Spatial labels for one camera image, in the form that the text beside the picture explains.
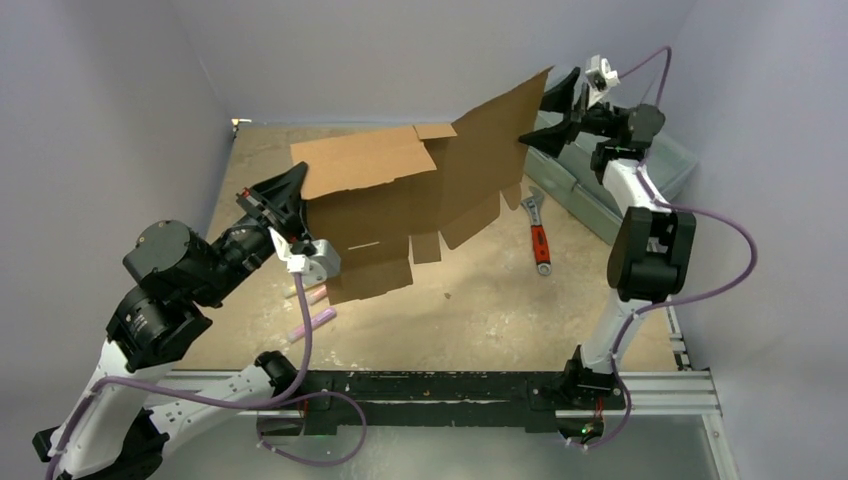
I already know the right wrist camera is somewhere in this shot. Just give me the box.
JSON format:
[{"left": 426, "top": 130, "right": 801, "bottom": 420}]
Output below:
[{"left": 585, "top": 55, "right": 620, "bottom": 107}]

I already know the red handled adjustable wrench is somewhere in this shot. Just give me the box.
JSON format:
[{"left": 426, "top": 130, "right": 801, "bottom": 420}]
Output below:
[{"left": 521, "top": 186, "right": 552, "bottom": 276}]

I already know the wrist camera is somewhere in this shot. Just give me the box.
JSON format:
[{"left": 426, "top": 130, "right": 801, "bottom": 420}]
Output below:
[
  {"left": 585, "top": 55, "right": 620, "bottom": 107},
  {"left": 268, "top": 227, "right": 341, "bottom": 285}
]

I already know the purple highlighter marker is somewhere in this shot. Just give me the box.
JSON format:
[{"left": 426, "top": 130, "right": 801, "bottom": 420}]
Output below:
[{"left": 286, "top": 307, "right": 337, "bottom": 343}]

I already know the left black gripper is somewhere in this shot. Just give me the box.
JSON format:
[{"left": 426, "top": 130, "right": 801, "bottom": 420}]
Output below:
[{"left": 193, "top": 159, "right": 316, "bottom": 306}]

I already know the brown cardboard box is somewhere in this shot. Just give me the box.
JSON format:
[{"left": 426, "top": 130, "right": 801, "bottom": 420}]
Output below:
[{"left": 290, "top": 71, "right": 548, "bottom": 305}]

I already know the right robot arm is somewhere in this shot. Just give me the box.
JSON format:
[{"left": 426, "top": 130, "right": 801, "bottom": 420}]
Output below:
[{"left": 519, "top": 55, "right": 696, "bottom": 408}]

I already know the aluminium frame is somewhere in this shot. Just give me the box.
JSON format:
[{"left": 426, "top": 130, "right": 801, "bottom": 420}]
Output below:
[{"left": 119, "top": 368, "right": 742, "bottom": 480}]

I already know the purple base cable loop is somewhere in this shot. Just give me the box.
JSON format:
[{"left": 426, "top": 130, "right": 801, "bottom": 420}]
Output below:
[{"left": 254, "top": 386, "right": 371, "bottom": 468}]

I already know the orange pink highlighter marker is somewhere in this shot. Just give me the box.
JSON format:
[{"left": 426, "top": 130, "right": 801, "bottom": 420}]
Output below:
[{"left": 306, "top": 285, "right": 327, "bottom": 306}]

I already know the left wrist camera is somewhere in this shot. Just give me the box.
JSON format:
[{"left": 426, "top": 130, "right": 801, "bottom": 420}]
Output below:
[{"left": 268, "top": 227, "right": 341, "bottom": 285}]

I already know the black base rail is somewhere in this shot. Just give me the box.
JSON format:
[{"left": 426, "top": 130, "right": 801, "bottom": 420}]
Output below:
[{"left": 251, "top": 369, "right": 627, "bottom": 437}]

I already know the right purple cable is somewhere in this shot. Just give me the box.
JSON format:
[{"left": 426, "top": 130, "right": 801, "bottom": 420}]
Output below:
[{"left": 609, "top": 46, "right": 759, "bottom": 399}]

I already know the translucent green plastic toolbox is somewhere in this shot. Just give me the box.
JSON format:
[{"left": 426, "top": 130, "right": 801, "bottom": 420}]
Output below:
[{"left": 523, "top": 66, "right": 700, "bottom": 246}]

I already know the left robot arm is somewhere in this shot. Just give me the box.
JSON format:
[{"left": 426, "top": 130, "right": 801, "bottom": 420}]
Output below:
[{"left": 33, "top": 163, "right": 325, "bottom": 479}]

